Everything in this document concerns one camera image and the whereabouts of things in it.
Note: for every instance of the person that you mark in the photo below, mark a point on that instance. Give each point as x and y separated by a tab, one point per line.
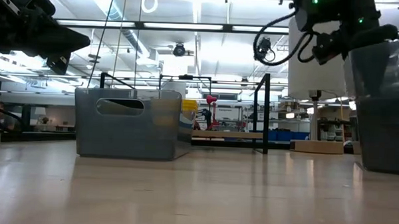
9	122

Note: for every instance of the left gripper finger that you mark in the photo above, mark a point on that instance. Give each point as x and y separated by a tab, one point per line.
56	32
55	47

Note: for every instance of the black frame wooden shelf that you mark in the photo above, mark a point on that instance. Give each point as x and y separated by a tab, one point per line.
266	127

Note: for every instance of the black round hanging spotlight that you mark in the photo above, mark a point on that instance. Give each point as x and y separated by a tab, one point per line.
179	50

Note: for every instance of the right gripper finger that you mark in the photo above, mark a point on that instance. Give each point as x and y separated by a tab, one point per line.
375	35

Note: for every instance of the black aluminium rig frame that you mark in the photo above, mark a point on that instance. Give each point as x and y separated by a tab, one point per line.
45	138

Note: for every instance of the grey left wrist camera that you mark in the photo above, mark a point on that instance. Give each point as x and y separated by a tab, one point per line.
8	2

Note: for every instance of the blue storage bin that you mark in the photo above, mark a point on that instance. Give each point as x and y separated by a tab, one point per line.
285	135

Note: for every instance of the small white table lamp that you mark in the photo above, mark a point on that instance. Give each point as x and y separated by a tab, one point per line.
40	110

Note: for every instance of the black overhead crossbar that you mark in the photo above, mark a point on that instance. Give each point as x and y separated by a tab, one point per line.
227	28

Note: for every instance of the storage rack with bins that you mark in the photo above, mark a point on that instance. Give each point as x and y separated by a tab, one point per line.
332	130

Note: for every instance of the red desk lamp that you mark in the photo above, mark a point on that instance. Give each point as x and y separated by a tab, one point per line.
211	99

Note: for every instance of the white shade table lamp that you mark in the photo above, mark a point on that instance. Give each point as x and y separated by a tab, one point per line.
320	83

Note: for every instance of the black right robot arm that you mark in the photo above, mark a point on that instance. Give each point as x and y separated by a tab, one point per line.
322	13

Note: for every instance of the small black background robot arm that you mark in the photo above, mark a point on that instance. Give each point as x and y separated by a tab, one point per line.
204	115

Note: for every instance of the yellow slotted plastic basket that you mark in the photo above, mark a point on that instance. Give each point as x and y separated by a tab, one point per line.
192	113
191	100
191	103

